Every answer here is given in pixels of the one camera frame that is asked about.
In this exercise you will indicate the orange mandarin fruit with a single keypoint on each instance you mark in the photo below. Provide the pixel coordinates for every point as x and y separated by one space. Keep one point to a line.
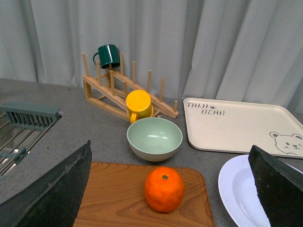
164 189

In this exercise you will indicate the white round plate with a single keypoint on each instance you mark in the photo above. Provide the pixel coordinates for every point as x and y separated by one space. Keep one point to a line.
239 194

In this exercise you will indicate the yellow mug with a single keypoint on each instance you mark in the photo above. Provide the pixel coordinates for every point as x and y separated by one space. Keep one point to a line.
139 105

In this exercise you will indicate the light green bowl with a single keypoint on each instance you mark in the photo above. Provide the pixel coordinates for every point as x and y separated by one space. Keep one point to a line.
154 139

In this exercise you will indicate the wooden dish rack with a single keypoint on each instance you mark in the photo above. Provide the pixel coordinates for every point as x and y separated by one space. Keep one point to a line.
109 91

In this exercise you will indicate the beige bear serving tray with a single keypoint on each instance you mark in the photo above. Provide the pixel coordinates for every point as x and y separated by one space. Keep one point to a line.
228 126

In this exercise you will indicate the dark green mug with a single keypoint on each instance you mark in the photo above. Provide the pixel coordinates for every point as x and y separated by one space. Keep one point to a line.
108 56

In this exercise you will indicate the grey-white curtain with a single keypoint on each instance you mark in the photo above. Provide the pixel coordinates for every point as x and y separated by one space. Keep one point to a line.
237 50

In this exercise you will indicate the wooden cutting board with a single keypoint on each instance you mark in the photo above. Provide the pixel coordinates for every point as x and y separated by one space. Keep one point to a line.
114 197

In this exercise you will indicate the grey-green sink drain rack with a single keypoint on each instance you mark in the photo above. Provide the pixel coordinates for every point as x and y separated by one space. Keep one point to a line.
22 125

